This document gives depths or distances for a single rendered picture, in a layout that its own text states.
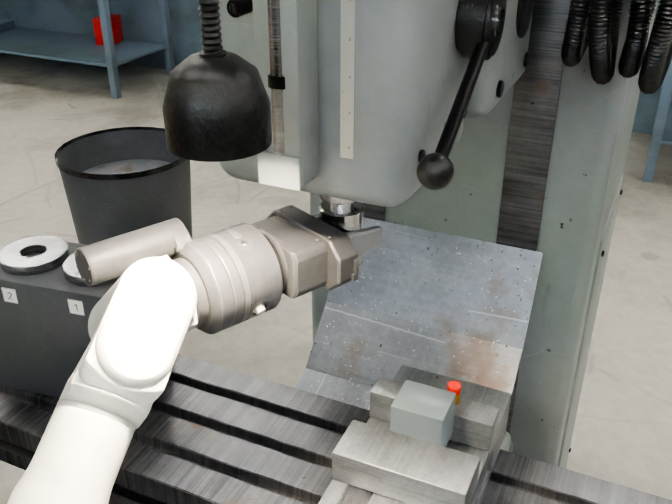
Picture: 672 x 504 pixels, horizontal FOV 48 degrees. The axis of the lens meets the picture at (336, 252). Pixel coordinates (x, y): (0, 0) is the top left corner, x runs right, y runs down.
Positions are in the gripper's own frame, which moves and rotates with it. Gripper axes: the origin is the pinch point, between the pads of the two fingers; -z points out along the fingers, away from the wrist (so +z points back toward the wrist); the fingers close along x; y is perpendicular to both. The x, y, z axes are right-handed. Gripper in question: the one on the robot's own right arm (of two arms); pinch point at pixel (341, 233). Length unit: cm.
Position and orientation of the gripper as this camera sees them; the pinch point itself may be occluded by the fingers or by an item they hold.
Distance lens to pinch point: 79.0
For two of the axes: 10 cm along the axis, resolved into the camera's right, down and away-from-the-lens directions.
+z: -7.6, 3.0, -5.8
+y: -0.1, 8.8, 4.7
